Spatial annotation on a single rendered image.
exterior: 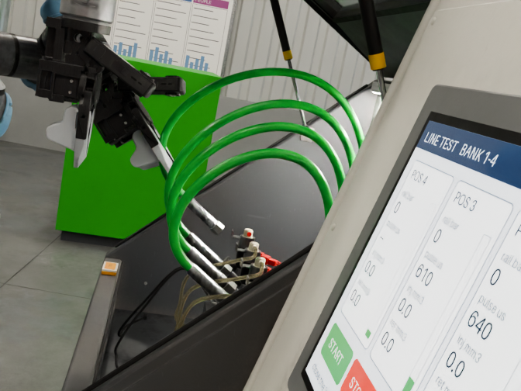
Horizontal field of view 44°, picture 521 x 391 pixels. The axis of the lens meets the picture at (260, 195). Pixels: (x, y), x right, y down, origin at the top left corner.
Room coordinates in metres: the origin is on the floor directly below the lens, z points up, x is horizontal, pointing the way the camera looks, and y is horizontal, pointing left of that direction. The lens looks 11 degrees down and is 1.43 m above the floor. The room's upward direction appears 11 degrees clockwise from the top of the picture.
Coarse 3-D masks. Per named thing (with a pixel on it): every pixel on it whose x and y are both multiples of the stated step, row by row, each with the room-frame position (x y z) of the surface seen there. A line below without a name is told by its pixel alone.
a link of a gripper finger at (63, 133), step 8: (64, 112) 0.92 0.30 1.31; (72, 112) 0.92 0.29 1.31; (64, 120) 0.92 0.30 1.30; (72, 120) 0.92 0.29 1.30; (88, 120) 0.92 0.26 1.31; (48, 128) 0.92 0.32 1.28; (56, 128) 0.92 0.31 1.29; (64, 128) 0.92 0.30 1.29; (72, 128) 0.92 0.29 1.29; (88, 128) 0.93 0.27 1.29; (48, 136) 0.92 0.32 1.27; (56, 136) 0.92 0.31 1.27; (64, 136) 0.92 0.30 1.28; (72, 136) 0.92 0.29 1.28; (64, 144) 0.92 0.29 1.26; (72, 144) 0.92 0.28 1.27; (80, 144) 0.92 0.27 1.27; (80, 152) 0.92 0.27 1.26; (80, 160) 0.93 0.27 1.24
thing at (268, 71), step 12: (240, 72) 1.10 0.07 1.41; (252, 72) 1.10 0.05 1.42; (264, 72) 1.10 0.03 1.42; (276, 72) 1.11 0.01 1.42; (288, 72) 1.11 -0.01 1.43; (300, 72) 1.11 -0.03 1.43; (216, 84) 1.09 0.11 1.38; (228, 84) 1.10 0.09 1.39; (324, 84) 1.12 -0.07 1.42; (192, 96) 1.08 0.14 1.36; (204, 96) 1.09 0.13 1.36; (336, 96) 1.12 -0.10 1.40; (180, 108) 1.08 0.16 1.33; (348, 108) 1.13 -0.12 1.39; (168, 120) 1.08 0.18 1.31; (168, 132) 1.08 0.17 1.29; (360, 132) 1.13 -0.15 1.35; (360, 144) 1.13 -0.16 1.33; (180, 192) 1.08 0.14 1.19
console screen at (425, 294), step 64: (448, 128) 0.56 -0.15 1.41; (512, 128) 0.47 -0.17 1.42; (384, 192) 0.63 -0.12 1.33; (448, 192) 0.51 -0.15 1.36; (512, 192) 0.43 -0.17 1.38; (384, 256) 0.56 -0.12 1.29; (448, 256) 0.46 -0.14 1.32; (512, 256) 0.39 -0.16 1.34; (320, 320) 0.62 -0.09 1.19; (384, 320) 0.50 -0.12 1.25; (448, 320) 0.42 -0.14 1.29; (512, 320) 0.36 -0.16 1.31; (320, 384) 0.55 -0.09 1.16; (384, 384) 0.45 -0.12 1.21; (448, 384) 0.38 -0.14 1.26; (512, 384) 0.33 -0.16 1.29
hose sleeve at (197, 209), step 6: (180, 198) 1.08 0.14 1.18; (192, 204) 1.09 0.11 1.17; (198, 204) 1.09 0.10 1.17; (192, 210) 1.09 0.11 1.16; (198, 210) 1.09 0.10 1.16; (204, 210) 1.09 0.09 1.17; (198, 216) 1.09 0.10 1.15; (204, 216) 1.09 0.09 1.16; (210, 216) 1.10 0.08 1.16; (204, 222) 1.10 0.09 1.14; (210, 222) 1.09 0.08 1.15; (216, 222) 1.10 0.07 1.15
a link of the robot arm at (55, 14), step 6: (48, 0) 1.11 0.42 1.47; (54, 0) 1.11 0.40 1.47; (42, 6) 1.12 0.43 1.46; (48, 6) 1.11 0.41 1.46; (54, 6) 1.11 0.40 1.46; (42, 12) 1.12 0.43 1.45; (48, 12) 1.11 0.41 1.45; (54, 12) 1.11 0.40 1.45; (42, 18) 1.13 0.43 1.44; (42, 36) 1.14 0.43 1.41; (78, 36) 1.10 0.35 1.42; (96, 36) 1.11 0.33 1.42; (102, 36) 1.13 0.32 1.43
